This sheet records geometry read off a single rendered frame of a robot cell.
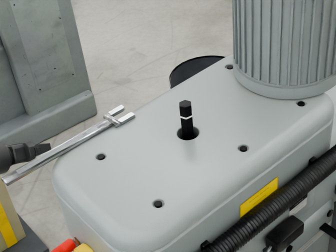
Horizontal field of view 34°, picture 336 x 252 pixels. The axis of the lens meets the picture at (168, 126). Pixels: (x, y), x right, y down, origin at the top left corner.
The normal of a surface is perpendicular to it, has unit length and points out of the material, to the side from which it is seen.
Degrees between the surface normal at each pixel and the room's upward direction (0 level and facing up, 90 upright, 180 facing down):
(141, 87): 0
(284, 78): 90
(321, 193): 90
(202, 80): 0
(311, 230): 90
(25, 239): 0
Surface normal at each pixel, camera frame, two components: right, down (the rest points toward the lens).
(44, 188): -0.10, -0.77
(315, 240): 0.65, 0.44
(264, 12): -0.58, 0.56
